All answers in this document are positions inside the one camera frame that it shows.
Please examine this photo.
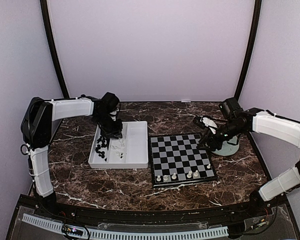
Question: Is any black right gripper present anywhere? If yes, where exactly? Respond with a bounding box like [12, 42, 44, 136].
[196, 120, 245, 152]

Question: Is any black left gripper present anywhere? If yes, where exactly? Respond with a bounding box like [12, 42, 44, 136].
[94, 112, 123, 139]

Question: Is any white plastic parts tray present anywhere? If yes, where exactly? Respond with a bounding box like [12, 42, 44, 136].
[88, 121, 149, 169]

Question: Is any white chess queen piece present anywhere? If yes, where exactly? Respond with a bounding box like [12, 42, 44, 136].
[193, 170, 199, 178]

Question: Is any black and grey chessboard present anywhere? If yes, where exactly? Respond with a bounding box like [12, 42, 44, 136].
[148, 132, 218, 188]

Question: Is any white chess king piece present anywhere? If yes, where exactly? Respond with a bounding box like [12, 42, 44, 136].
[186, 170, 193, 179]

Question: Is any white chess pawn piece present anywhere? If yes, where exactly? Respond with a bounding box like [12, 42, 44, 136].
[171, 173, 177, 180]

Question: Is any white chess rook piece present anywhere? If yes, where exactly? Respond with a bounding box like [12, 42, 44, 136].
[163, 175, 169, 182]

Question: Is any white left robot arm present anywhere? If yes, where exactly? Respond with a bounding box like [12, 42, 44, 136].
[20, 92, 123, 198]

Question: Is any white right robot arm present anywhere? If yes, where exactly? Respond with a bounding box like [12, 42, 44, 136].
[193, 106, 300, 217]

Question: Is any pile of black chess pieces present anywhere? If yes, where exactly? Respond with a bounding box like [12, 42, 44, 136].
[95, 135, 110, 162]

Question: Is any pile of white chess pieces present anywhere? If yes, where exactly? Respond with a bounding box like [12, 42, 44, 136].
[109, 138, 127, 160]

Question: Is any light blue flower plate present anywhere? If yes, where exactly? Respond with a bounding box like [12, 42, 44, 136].
[212, 136, 240, 157]

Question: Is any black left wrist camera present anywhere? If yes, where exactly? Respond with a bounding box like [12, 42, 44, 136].
[101, 92, 120, 113]

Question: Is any white slotted cable duct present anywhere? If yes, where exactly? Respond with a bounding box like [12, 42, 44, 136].
[21, 213, 229, 240]

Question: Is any black front rail base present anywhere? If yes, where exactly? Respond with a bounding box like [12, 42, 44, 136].
[13, 194, 292, 226]

